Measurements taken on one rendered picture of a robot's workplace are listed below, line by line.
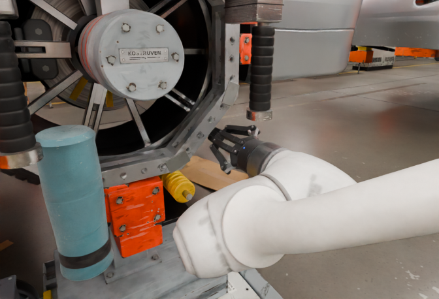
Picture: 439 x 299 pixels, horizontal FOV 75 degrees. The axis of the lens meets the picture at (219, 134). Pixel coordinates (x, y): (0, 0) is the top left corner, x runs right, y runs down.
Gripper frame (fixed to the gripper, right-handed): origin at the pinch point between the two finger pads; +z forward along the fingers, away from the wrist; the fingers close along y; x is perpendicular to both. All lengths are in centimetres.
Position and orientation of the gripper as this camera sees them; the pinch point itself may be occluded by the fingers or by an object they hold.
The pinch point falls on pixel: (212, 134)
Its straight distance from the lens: 75.7
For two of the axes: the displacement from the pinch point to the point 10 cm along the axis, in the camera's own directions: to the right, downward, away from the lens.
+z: -5.2, -2.8, 8.1
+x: -6.1, -5.5, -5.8
